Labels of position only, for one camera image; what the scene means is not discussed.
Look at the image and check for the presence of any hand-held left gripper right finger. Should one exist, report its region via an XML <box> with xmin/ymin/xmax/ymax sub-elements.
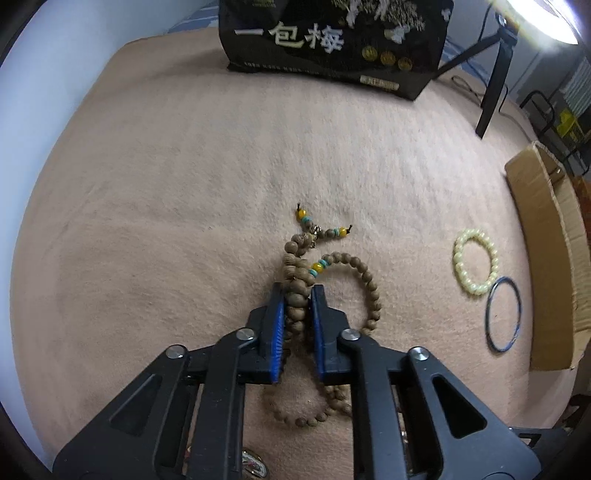
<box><xmin>308</xmin><ymin>285</ymin><xmax>541</xmax><ymax>480</ymax></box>

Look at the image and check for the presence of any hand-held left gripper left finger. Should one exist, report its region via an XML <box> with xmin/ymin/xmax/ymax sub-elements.
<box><xmin>52</xmin><ymin>282</ymin><xmax>296</xmax><ymax>480</ymax></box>

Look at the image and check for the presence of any wooden bead necklace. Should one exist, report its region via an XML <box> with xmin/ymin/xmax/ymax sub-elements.
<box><xmin>263</xmin><ymin>203</ymin><xmax>382</xmax><ymax>428</ymax></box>

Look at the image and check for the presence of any pale green bead bracelet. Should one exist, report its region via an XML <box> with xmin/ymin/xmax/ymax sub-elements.
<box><xmin>452</xmin><ymin>228</ymin><xmax>500</xmax><ymax>296</ymax></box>

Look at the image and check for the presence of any blue bangle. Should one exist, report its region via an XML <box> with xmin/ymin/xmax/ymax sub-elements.
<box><xmin>485</xmin><ymin>276</ymin><xmax>522</xmax><ymax>354</ymax></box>

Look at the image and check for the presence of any cardboard box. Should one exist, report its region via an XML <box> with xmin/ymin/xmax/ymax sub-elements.
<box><xmin>504</xmin><ymin>141</ymin><xmax>591</xmax><ymax>372</ymax></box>

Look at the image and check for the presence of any round gold-rimmed trinket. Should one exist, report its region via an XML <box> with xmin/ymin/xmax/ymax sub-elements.
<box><xmin>240</xmin><ymin>450</ymin><xmax>269</xmax><ymax>477</ymax></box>

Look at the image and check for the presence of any black tripod stand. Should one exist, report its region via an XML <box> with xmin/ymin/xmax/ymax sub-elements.
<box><xmin>434</xmin><ymin>14</ymin><xmax>520</xmax><ymax>139</ymax></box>

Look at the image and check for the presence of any black printed bag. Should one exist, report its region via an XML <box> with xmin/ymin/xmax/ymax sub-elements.
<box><xmin>217</xmin><ymin>0</ymin><xmax>455</xmax><ymax>101</ymax></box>

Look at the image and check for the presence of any black metal clothes rack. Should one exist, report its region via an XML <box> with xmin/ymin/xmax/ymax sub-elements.
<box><xmin>519</xmin><ymin>90</ymin><xmax>591</xmax><ymax>176</ymax></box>

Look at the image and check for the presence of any yellow box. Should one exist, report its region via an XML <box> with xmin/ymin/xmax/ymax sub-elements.
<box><xmin>556</xmin><ymin>110</ymin><xmax>583</xmax><ymax>139</ymax></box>

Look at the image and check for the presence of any striped towel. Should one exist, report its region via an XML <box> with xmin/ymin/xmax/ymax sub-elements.
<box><xmin>566</xmin><ymin>65</ymin><xmax>591</xmax><ymax>109</ymax></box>

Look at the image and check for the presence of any black power cable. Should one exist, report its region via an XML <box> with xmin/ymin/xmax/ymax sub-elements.
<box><xmin>443</xmin><ymin>41</ymin><xmax>509</xmax><ymax>112</ymax></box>

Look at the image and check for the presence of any ring light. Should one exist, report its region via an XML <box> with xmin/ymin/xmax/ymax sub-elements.
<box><xmin>489</xmin><ymin>0</ymin><xmax>580</xmax><ymax>46</ymax></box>

